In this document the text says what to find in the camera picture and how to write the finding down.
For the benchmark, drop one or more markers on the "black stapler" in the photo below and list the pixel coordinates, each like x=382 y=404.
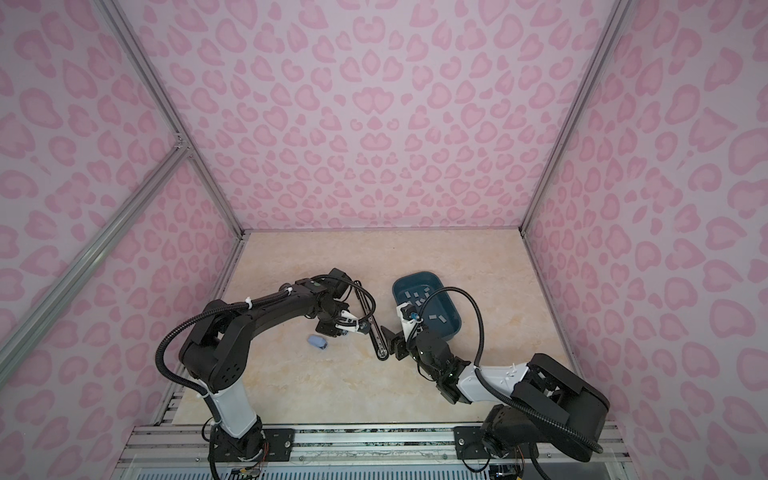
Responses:
x=379 y=344

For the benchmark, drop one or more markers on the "teal plastic tray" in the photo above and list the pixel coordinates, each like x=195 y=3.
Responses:
x=436 y=304

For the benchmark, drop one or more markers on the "aluminium frame strut left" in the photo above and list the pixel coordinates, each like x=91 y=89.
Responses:
x=38 y=321

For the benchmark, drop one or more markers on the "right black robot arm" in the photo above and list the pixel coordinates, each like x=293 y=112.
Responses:
x=541 y=401

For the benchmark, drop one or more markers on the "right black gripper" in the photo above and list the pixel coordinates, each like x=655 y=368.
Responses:
x=397 y=343

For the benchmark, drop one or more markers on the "light blue mini stapler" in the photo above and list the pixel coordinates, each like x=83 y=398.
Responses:
x=318 y=342

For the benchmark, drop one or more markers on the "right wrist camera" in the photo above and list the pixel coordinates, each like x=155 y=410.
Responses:
x=410 y=319

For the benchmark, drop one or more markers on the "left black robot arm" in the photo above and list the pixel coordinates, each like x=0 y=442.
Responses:
x=216 y=351

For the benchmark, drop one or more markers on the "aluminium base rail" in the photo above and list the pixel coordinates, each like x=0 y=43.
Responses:
x=365 y=451

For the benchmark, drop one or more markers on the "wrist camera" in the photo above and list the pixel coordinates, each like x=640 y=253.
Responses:
x=410 y=319
x=348 y=322

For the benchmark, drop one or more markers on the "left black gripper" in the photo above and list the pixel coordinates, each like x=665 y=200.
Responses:
x=326 y=328

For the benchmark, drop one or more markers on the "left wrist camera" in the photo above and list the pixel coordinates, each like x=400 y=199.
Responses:
x=348 y=322

